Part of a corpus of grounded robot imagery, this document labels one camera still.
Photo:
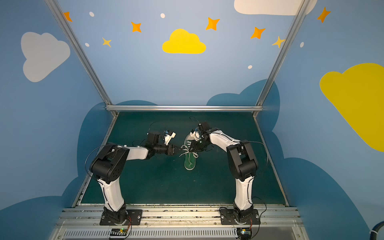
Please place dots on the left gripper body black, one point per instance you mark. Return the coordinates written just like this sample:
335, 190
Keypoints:
170, 150

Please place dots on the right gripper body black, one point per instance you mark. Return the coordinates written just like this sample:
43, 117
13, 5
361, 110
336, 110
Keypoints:
195, 145

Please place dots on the green canvas sneaker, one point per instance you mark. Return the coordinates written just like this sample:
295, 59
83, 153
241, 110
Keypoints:
190, 161

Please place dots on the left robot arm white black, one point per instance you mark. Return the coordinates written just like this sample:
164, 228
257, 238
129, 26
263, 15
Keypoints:
109, 163

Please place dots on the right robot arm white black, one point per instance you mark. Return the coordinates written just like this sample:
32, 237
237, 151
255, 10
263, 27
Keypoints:
242, 161

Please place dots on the left controller board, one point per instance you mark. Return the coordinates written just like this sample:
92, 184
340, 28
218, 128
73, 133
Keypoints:
118, 234

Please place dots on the controller board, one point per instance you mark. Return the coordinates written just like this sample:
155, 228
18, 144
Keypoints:
243, 234
118, 234

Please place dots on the right controller board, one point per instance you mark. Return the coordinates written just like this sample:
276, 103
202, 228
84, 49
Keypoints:
243, 234

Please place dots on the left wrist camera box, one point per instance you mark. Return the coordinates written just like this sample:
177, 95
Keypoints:
168, 136

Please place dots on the right aluminium frame post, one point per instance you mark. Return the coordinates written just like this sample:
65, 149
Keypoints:
303, 10

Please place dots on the aluminium frame post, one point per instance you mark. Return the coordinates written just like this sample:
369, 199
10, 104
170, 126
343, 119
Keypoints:
64, 24
303, 10

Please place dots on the back aluminium frame bar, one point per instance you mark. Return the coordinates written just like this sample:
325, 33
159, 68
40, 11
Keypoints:
143, 108

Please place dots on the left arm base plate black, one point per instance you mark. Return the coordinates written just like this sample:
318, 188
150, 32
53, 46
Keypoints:
122, 217

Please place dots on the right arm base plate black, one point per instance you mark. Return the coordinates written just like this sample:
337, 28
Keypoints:
239, 217

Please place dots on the left aluminium frame post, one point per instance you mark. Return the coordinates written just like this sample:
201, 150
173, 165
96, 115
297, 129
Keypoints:
64, 24

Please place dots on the front aluminium rail bed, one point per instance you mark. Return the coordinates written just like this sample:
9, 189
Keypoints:
178, 222

